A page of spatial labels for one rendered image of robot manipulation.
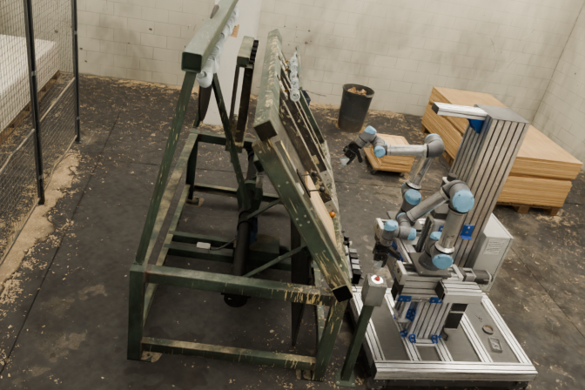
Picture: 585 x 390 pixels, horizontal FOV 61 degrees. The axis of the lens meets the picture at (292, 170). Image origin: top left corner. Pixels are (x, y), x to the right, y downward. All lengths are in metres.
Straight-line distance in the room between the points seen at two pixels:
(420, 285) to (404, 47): 5.94
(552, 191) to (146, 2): 6.27
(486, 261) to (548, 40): 6.72
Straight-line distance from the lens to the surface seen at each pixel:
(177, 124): 2.68
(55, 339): 4.00
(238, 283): 3.21
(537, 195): 6.97
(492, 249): 3.65
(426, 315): 3.93
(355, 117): 7.72
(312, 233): 2.95
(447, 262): 3.16
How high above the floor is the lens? 2.90
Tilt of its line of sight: 27 degrees down
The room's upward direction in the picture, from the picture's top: 11 degrees clockwise
